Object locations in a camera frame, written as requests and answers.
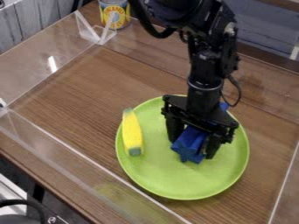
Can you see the blue plastic block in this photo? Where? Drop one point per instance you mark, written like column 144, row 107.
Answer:
column 189, row 145

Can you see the yellow labelled tin can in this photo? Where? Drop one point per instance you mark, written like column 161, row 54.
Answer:
column 116, row 10

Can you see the yellow toy banana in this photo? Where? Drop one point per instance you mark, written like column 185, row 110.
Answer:
column 132, row 133

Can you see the clear acrylic enclosure wall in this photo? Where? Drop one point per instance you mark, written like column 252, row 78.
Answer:
column 67, row 84

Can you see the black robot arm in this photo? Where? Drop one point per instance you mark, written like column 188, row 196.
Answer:
column 207, row 26

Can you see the green round plate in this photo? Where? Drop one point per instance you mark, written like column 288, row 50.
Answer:
column 159, row 171

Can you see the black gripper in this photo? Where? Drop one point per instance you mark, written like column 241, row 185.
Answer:
column 216, row 122

